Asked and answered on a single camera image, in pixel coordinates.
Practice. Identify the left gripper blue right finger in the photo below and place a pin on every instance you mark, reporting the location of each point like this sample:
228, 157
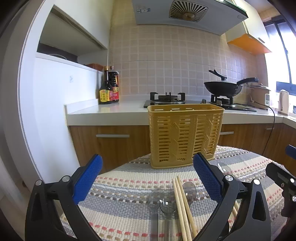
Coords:
209, 176

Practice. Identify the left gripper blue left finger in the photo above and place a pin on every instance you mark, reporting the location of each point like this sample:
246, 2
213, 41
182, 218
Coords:
86, 178

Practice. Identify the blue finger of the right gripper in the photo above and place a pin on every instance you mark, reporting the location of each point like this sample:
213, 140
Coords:
291, 151

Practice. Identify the striped woven table mat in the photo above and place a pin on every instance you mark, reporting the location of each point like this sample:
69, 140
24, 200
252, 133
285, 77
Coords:
121, 202

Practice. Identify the cream electric kettle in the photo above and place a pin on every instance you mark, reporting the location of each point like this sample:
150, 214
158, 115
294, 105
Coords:
283, 103

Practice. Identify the yellow plastic utensil basket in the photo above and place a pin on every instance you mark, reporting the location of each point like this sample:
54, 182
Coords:
179, 131

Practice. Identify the beige rice cooker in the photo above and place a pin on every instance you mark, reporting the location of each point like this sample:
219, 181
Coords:
259, 97

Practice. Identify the black gas stove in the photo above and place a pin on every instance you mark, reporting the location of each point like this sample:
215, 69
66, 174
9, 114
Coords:
180, 98

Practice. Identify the dark soy sauce bottle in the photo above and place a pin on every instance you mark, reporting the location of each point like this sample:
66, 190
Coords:
105, 89

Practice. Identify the red label sauce bottle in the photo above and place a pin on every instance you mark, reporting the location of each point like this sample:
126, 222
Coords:
113, 77

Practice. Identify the brown woven tray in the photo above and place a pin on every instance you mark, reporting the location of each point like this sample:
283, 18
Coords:
96, 66

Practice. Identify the white range hood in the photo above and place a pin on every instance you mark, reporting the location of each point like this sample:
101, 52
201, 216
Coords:
215, 17

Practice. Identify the silver right drawer handle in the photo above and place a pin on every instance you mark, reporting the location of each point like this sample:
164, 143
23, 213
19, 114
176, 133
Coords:
226, 133

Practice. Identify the silver drawer handle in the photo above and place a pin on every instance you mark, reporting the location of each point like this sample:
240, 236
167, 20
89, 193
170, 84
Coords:
226, 133
112, 135

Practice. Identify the silver left drawer handle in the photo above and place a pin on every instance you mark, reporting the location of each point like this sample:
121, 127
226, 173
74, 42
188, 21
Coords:
112, 135

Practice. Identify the black wok with handle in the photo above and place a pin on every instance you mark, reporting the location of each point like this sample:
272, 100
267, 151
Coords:
226, 88

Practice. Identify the orange wall cabinet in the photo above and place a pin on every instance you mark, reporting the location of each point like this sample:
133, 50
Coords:
252, 38

